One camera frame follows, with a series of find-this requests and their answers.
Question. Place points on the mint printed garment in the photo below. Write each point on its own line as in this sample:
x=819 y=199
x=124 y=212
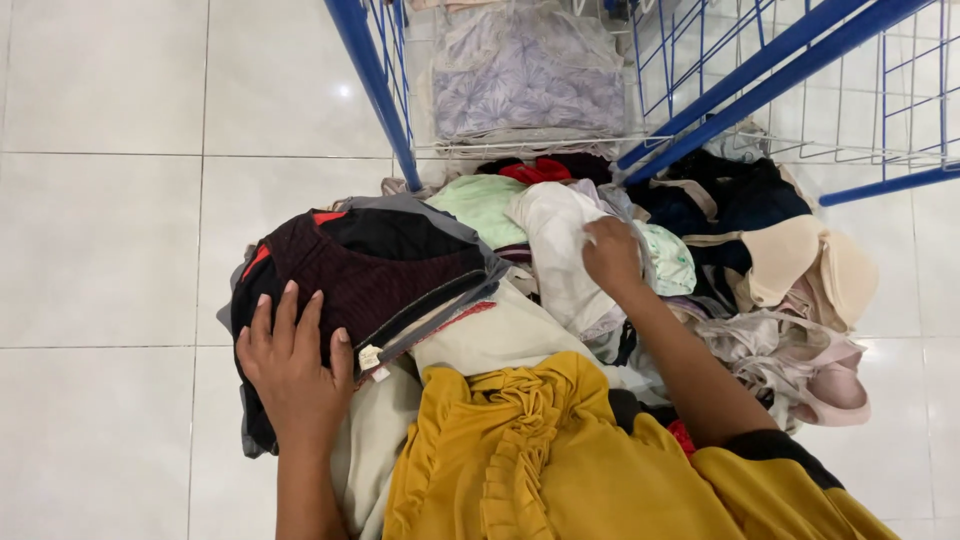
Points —
x=671 y=262

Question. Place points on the beige bra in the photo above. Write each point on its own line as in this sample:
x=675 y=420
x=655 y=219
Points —
x=787 y=255

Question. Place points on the maroon and black knit garment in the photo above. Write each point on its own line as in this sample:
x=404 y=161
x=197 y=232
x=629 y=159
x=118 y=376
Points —
x=375 y=277

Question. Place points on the red garment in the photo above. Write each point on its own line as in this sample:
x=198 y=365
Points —
x=540 y=171

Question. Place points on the pale pink bra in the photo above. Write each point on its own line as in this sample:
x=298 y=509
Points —
x=832 y=390

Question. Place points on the purple floral garment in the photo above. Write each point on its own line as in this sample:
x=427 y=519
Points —
x=525 y=82

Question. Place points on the light green garment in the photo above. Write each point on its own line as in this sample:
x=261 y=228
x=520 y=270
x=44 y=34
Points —
x=480 y=206

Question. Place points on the person's yellow ruffled top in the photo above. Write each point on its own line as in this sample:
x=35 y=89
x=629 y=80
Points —
x=562 y=465

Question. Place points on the person's right hand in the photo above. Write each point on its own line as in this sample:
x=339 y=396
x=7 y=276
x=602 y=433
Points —
x=615 y=259

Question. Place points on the person's right fingers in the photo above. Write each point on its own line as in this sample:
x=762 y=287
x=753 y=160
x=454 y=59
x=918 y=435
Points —
x=596 y=244

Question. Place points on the cream cloth garment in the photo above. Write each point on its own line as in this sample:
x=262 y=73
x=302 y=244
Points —
x=510 y=330

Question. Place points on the white cloth garment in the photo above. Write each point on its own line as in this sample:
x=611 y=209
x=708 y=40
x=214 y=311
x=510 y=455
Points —
x=559 y=259

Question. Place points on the dark navy garment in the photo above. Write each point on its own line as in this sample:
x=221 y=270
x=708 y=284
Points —
x=750 y=195

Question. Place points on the person's left hand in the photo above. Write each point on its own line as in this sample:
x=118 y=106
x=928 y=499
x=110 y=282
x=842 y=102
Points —
x=292 y=382

